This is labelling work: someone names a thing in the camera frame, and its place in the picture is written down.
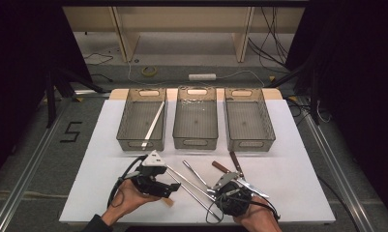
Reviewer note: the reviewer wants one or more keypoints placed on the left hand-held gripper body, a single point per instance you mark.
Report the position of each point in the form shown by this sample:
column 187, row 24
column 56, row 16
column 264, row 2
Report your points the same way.
column 151, row 179

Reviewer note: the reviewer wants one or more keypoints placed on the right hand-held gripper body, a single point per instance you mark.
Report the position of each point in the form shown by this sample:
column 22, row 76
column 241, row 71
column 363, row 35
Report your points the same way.
column 236, row 199

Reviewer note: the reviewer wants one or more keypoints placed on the small wooden spoon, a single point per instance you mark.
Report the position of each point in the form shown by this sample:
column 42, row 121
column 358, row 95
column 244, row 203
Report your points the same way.
column 168, row 201

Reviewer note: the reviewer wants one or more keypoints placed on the metal chopstick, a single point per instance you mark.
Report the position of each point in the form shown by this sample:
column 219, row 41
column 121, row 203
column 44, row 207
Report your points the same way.
column 194, row 197
column 191, row 181

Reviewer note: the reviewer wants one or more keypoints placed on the metal spoon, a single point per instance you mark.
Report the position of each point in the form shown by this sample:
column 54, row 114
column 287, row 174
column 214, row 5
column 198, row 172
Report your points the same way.
column 194, row 172

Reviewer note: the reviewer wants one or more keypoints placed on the white chopstick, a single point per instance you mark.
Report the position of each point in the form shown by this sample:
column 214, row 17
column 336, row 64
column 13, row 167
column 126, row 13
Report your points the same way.
column 154, row 129

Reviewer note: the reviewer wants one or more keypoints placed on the clear grey plastic bin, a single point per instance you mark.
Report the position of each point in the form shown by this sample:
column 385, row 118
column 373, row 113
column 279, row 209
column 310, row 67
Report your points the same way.
column 128, row 112
column 194, row 129
column 246, row 129

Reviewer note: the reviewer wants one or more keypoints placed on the person's right hand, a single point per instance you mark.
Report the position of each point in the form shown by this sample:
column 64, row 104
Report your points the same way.
column 259, row 219

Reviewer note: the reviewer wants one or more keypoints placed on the person's left hand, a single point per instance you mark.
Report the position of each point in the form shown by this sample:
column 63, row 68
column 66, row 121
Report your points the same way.
column 127, row 199

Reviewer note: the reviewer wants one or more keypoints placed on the white table cover sheet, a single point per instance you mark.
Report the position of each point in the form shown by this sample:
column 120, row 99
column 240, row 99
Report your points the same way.
column 204, row 154

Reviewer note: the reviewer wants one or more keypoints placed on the yellow tape roll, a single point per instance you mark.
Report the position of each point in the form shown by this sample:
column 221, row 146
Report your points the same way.
column 149, row 71

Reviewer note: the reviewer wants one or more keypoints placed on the white power strip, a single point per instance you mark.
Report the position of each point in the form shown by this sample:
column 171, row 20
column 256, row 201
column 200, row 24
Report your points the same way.
column 202, row 77

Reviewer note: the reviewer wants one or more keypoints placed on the black metal stand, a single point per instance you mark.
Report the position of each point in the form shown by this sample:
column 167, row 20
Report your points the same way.
column 50, row 103
column 314, row 106

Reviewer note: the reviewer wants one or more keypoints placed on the beige wooden shelf unit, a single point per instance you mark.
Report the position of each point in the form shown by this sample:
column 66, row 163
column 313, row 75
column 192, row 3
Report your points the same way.
column 182, row 19

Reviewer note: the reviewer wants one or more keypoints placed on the dark curtain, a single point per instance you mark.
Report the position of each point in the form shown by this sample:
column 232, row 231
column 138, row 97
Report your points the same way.
column 14, row 80
column 359, row 80

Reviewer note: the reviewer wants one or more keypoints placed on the aluminium floor rail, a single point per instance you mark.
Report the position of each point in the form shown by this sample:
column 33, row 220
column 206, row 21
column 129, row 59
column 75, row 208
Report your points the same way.
column 26, row 174
column 330, row 158

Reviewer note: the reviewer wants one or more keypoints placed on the short aluminium rail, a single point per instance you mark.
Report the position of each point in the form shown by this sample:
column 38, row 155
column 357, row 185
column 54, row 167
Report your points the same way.
column 88, row 92

